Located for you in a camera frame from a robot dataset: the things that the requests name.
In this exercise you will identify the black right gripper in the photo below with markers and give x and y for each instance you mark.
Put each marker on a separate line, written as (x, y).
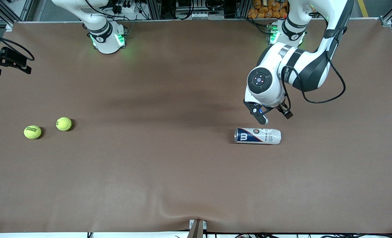
(4, 57)

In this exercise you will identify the blue white tennis ball can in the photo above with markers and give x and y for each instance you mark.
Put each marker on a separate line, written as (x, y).
(258, 136)

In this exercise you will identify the yellow-green tennis ball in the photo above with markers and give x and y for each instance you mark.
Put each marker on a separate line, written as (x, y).
(32, 132)
(64, 124)

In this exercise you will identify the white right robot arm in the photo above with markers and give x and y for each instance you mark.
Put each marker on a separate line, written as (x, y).
(105, 39)

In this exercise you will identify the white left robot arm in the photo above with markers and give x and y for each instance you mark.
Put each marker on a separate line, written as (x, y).
(268, 89)

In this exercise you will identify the bag of orange items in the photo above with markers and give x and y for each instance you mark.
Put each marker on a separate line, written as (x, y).
(265, 11)

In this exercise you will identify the brown table mat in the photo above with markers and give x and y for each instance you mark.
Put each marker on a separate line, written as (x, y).
(196, 181)

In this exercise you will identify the white power strip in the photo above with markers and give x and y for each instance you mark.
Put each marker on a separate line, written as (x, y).
(129, 10)

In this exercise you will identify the grey electronics box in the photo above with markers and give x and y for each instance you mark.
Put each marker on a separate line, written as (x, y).
(199, 15)

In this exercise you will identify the aluminium frame profile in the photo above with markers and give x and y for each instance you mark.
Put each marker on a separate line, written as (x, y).
(242, 8)
(154, 9)

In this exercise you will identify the grey metal mount bracket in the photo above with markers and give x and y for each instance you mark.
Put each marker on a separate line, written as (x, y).
(197, 229)

